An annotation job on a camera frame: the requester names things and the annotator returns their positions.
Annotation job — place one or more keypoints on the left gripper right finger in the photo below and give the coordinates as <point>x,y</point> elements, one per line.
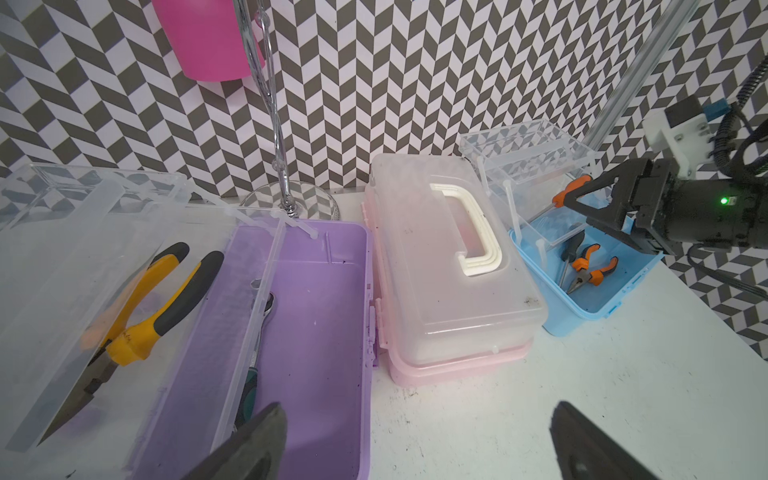
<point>584,451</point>

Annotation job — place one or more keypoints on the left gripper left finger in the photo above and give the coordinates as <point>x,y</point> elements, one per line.
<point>253,452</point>

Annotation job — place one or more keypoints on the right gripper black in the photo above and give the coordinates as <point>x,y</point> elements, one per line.
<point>670,211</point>

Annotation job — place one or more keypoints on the blue toolbox clear lid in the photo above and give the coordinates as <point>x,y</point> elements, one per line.
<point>521,168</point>

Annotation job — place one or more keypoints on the pink toolbox clear lid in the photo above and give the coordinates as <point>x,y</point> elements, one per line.
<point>455,297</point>

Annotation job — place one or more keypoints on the orange black screwdriver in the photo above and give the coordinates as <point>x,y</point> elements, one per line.
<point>559,199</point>

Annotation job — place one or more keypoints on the orange black pliers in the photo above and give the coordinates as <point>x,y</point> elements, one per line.
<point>587,276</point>

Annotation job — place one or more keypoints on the wrench in purple toolbox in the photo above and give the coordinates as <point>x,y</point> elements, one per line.
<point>247,399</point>

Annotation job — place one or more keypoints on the purple toolbox clear lid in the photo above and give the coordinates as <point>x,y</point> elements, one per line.
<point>130,306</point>

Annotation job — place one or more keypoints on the pink cup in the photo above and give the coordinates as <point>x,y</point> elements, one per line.
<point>205,37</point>

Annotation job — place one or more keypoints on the grey handled tool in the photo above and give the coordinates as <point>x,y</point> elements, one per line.
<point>569,254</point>

